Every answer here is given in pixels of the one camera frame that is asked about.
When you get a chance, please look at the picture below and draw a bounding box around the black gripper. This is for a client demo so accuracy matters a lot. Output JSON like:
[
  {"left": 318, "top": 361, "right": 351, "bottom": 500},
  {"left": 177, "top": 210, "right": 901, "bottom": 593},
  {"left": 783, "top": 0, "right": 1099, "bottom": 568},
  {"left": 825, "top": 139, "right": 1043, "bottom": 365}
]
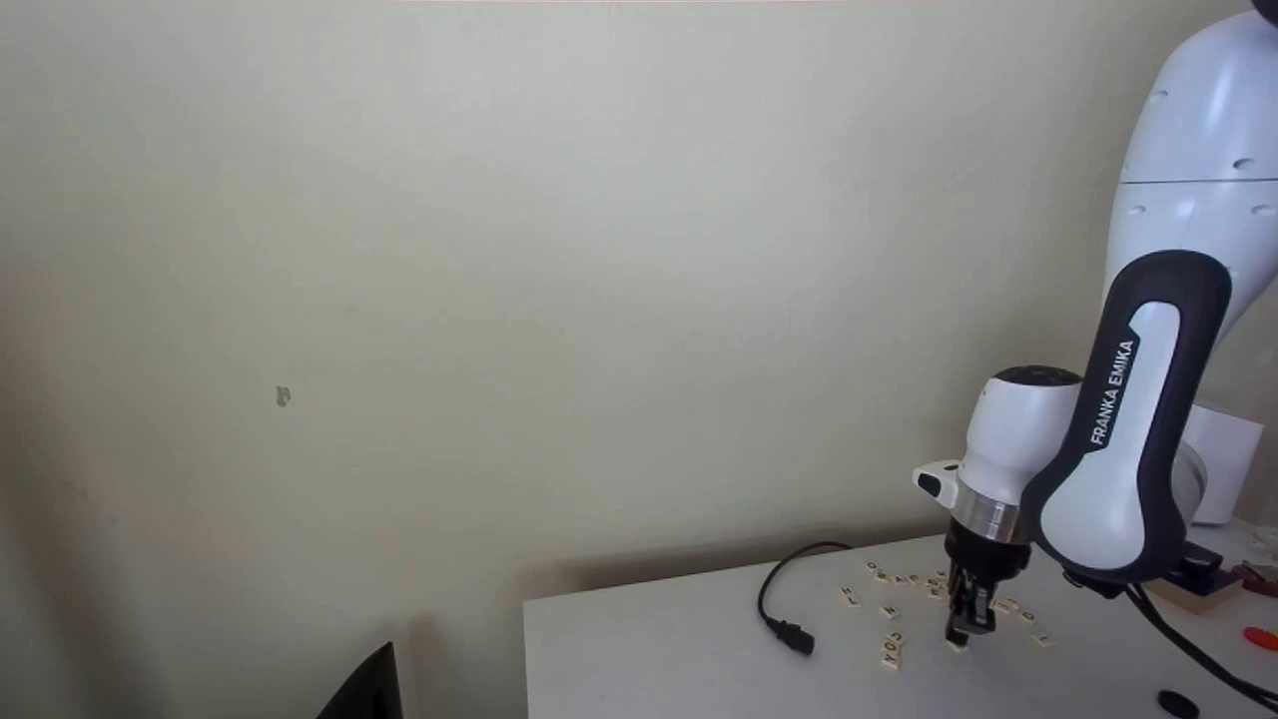
[{"left": 938, "top": 518, "right": 1037, "bottom": 657}]

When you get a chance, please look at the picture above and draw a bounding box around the black remote control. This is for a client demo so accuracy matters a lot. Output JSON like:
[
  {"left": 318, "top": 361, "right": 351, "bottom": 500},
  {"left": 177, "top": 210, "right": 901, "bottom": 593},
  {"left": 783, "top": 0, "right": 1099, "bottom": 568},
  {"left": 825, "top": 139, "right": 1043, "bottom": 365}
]
[{"left": 1171, "top": 538, "right": 1231, "bottom": 593}]

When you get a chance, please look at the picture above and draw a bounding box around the white air purifier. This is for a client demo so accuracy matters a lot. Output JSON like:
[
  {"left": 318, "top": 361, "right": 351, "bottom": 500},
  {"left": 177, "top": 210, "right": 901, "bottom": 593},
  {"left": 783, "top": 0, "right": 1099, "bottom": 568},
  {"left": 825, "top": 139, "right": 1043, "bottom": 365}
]
[{"left": 1175, "top": 405, "right": 1267, "bottom": 529}]

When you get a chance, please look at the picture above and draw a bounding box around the black power cable with plug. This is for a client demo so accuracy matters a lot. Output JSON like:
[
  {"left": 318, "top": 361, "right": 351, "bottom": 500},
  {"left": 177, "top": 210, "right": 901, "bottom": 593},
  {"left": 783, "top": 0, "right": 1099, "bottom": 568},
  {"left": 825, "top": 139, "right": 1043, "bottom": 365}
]
[{"left": 755, "top": 537, "right": 853, "bottom": 658}]

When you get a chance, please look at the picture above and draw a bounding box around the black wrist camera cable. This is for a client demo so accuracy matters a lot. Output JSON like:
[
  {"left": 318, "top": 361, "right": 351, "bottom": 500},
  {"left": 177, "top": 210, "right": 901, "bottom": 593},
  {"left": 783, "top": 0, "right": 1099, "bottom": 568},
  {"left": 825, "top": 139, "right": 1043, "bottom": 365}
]
[{"left": 1063, "top": 564, "right": 1278, "bottom": 713}]

